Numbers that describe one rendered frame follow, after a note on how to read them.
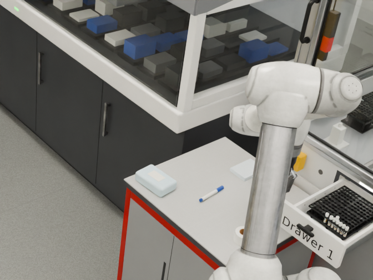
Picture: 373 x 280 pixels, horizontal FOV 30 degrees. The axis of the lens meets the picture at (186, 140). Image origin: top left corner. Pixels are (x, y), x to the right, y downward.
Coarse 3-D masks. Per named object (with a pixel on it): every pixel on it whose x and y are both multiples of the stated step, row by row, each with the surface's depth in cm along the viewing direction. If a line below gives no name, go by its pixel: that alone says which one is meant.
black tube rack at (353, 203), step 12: (348, 192) 268; (324, 204) 259; (336, 204) 260; (348, 204) 261; (360, 204) 262; (372, 204) 263; (312, 216) 257; (348, 216) 260; (360, 216) 257; (372, 216) 258; (360, 228) 255
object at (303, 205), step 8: (336, 184) 272; (344, 184) 275; (352, 184) 273; (320, 192) 266; (328, 192) 270; (336, 192) 276; (360, 192) 270; (304, 200) 260; (312, 200) 264; (368, 200) 269; (304, 208) 263; (368, 224) 263; (360, 232) 249; (368, 232) 252; (344, 240) 253; (352, 240) 245; (360, 240) 249; (352, 248) 248
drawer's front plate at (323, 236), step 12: (288, 204) 251; (288, 216) 253; (300, 216) 248; (288, 228) 255; (324, 228) 243; (300, 240) 252; (324, 240) 243; (336, 240) 239; (324, 252) 245; (336, 252) 240; (336, 264) 242
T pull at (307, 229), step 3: (297, 225) 246; (300, 225) 245; (306, 225) 246; (300, 228) 245; (303, 228) 244; (306, 228) 244; (309, 228) 244; (312, 228) 245; (303, 231) 244; (306, 231) 243; (309, 231) 243; (309, 234) 242; (312, 234) 242
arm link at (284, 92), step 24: (264, 72) 190; (288, 72) 190; (312, 72) 191; (264, 96) 190; (288, 96) 189; (312, 96) 190; (264, 120) 193; (288, 120) 191; (264, 144) 194; (288, 144) 193; (264, 168) 194; (288, 168) 195; (264, 192) 194; (264, 216) 194; (264, 240) 195; (240, 264) 195; (264, 264) 194
